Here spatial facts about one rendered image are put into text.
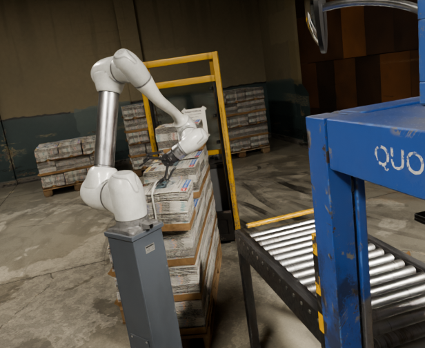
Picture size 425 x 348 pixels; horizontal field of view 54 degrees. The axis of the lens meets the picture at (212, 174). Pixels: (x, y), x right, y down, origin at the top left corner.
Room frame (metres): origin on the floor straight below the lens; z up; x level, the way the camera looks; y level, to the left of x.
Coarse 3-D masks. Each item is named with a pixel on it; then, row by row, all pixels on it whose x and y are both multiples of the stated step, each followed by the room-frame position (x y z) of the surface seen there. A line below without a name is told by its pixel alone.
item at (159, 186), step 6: (156, 186) 2.39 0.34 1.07; (162, 186) 2.37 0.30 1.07; (150, 192) 2.28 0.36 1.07; (156, 192) 2.27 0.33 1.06; (150, 198) 2.24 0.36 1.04; (156, 198) 2.24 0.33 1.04; (150, 204) 2.24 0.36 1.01; (156, 204) 2.24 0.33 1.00; (150, 210) 2.24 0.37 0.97; (156, 210) 2.24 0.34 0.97
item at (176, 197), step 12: (180, 180) 2.48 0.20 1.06; (192, 180) 2.49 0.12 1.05; (168, 192) 2.23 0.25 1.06; (180, 192) 2.23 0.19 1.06; (192, 192) 2.49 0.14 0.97; (168, 204) 2.23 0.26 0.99; (180, 204) 2.23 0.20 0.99; (192, 204) 2.44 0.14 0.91; (168, 216) 2.23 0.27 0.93; (180, 216) 2.22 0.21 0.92
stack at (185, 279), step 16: (208, 192) 3.39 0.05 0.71; (192, 224) 2.37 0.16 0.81; (208, 224) 3.04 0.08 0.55; (176, 240) 2.28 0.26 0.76; (192, 240) 2.29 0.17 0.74; (208, 240) 2.98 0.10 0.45; (176, 256) 2.28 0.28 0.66; (192, 256) 2.27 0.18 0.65; (176, 272) 2.28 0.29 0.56; (192, 272) 2.27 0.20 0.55; (208, 272) 2.75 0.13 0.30; (176, 288) 2.28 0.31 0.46; (192, 288) 2.27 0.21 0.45; (208, 288) 2.61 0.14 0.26; (176, 304) 2.29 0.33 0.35; (192, 304) 2.27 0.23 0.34; (208, 304) 2.53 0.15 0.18; (192, 320) 2.28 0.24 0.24; (208, 320) 2.43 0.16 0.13; (192, 336) 2.27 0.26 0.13; (208, 336) 2.32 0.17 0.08
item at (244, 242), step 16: (240, 240) 2.12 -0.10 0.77; (256, 256) 1.89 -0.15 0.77; (272, 256) 1.81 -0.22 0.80; (272, 272) 1.70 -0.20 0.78; (288, 272) 1.63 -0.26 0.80; (272, 288) 1.72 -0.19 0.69; (288, 288) 1.54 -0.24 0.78; (304, 288) 1.49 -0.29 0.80; (288, 304) 1.56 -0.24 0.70; (304, 304) 1.41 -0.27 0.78; (304, 320) 1.42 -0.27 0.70
